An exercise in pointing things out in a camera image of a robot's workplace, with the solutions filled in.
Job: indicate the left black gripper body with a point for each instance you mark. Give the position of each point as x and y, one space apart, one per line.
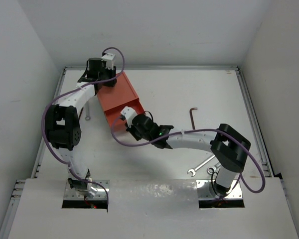
106 73

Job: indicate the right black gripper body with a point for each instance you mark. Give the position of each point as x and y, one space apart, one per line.
137 134

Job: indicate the orange drawer cabinet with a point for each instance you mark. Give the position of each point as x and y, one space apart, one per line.
114 99

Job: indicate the dark hex key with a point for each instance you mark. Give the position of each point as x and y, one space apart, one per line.
191 116

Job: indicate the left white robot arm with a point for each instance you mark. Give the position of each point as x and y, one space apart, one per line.
61 124

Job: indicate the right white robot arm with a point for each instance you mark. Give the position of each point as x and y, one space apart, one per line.
226 144

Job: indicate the silver open-end wrench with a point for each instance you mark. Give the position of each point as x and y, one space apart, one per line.
194 170

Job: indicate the silver ratchet wrench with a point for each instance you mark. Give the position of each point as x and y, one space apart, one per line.
210 170

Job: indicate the white front cover board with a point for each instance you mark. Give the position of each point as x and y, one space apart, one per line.
151 210

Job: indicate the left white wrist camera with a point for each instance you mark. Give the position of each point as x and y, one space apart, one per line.
109 59

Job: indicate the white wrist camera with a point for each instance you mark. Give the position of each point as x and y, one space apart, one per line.
109 59
128 114

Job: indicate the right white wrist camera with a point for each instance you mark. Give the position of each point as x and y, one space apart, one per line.
128 114

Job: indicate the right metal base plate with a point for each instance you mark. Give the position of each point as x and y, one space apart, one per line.
205 191

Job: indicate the metal base plate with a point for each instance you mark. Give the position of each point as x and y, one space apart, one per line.
99 189
205 191

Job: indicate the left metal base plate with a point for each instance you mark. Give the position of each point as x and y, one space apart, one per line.
99 189

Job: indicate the aluminium table frame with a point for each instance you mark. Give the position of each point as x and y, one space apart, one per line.
168 93

